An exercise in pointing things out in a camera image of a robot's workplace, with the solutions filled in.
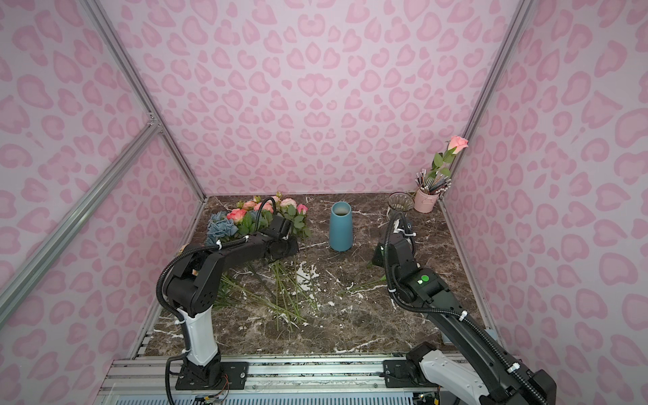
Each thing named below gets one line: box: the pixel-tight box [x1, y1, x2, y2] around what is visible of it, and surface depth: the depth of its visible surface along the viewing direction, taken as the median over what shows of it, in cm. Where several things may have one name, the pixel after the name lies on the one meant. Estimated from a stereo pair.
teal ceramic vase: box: [329, 201, 353, 252], surface depth 92 cm
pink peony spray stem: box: [226, 208, 248, 225], surface depth 97 cm
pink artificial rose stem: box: [428, 135, 469, 178], surface depth 78 cm
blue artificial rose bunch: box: [205, 210, 239, 247], surface depth 92 cm
